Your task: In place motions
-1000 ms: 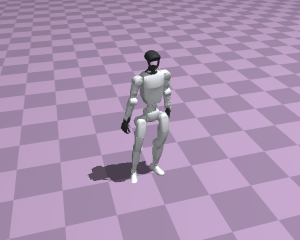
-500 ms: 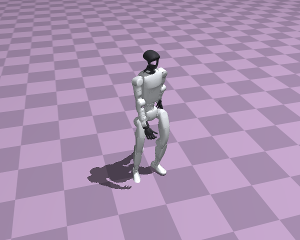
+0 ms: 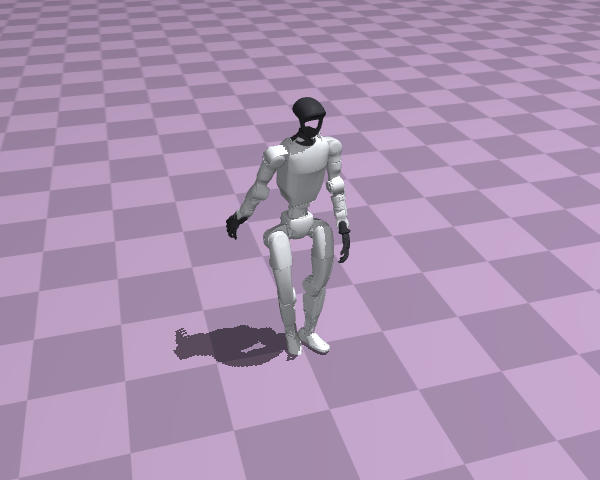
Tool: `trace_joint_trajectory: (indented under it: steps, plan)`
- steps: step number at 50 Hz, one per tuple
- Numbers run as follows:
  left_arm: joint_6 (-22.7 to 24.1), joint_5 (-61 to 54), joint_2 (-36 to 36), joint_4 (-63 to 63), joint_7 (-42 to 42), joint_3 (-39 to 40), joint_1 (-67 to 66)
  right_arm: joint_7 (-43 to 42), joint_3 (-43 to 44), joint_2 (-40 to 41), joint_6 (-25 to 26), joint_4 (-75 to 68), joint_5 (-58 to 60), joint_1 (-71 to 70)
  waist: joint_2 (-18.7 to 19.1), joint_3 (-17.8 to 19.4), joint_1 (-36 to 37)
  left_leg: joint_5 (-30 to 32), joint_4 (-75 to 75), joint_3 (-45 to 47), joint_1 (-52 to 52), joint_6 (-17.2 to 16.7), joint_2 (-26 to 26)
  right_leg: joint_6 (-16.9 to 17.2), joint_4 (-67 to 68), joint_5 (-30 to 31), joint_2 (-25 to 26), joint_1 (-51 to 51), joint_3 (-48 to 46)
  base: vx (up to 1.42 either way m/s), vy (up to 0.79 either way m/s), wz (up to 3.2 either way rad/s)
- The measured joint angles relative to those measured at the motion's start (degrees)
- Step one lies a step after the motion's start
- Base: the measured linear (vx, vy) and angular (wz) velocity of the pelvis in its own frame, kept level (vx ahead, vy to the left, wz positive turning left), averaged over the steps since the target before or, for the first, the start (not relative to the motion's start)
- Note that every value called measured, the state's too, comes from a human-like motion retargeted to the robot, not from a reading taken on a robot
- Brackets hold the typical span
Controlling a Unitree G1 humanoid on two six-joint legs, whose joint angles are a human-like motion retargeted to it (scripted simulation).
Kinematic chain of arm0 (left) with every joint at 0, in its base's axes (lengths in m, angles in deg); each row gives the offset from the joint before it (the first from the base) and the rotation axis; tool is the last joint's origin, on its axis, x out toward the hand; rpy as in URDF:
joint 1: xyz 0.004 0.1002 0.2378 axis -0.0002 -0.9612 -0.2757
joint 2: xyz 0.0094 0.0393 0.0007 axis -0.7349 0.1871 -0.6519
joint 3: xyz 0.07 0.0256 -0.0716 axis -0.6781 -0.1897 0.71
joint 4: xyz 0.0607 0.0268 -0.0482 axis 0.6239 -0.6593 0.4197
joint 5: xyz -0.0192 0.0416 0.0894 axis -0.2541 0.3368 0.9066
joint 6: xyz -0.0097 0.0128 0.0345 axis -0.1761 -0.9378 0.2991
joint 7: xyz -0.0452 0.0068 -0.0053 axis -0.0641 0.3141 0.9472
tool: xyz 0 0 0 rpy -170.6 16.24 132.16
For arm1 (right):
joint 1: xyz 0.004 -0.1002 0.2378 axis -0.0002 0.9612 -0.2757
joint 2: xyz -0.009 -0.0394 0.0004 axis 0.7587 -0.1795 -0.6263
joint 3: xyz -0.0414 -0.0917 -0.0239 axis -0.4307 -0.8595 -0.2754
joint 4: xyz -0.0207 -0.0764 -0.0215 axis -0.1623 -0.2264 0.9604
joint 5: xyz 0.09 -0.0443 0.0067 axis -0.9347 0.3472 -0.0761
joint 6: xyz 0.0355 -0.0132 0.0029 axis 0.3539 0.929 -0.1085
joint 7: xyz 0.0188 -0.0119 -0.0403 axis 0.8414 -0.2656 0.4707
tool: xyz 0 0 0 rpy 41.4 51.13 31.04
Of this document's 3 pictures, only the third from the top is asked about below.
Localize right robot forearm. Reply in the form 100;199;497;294
236;184;261;220

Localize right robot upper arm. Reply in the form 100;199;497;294
253;144;289;200

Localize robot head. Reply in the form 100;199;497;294
290;97;326;146

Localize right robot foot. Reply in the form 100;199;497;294
284;323;302;355

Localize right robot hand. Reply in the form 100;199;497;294
226;212;248;240

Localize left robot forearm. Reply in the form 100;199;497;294
331;179;349;229

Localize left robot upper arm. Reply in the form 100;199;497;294
324;136;344;194

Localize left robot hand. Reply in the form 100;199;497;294
338;221;350;263

